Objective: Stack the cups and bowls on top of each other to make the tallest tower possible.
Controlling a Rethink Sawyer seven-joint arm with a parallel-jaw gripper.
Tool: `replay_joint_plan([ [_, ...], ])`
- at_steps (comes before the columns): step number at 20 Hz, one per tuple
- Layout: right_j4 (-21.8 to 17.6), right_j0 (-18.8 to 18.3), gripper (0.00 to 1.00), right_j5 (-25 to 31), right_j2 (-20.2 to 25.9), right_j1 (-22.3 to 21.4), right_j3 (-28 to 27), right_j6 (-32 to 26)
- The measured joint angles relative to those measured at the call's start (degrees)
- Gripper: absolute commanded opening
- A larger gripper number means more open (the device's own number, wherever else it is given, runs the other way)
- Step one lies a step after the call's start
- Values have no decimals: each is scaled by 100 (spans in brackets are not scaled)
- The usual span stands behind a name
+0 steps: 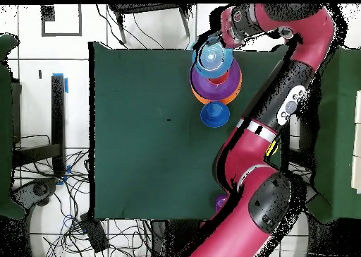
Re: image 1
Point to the light blue plastic bowl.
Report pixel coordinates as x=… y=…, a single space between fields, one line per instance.
x=213 y=59

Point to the red plastic cup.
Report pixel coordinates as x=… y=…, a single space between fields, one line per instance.
x=218 y=80

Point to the purple plastic bowl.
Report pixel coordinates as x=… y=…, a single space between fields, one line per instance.
x=198 y=84

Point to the large yellow plastic bowl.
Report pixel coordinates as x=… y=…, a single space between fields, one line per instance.
x=232 y=98

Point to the dark blue plastic bowl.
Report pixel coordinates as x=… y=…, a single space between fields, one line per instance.
x=215 y=114

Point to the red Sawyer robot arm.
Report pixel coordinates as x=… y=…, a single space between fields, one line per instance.
x=253 y=155

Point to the black metal stool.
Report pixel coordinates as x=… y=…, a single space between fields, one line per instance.
x=146 y=8

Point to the yellow plastic cup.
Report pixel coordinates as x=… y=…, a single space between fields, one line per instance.
x=270 y=149

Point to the dark green tablecloth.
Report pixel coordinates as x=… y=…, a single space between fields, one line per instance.
x=127 y=127

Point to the green cloth side table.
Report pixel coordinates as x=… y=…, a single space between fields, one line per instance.
x=338 y=127
x=5 y=127

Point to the blue tape strip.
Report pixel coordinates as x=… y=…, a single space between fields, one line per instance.
x=66 y=86

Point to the purple plastic cup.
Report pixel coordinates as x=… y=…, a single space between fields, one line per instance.
x=220 y=202

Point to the white boxes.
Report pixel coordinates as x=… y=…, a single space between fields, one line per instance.
x=357 y=144

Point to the black power strip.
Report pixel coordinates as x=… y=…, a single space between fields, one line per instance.
x=94 y=234

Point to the black chair base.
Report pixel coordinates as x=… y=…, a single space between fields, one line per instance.
x=36 y=189

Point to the black square floor frame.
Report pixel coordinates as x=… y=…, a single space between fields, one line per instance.
x=48 y=12

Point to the black table frame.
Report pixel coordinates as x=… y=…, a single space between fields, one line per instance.
x=58 y=121

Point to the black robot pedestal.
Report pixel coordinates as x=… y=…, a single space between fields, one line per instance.
x=175 y=237

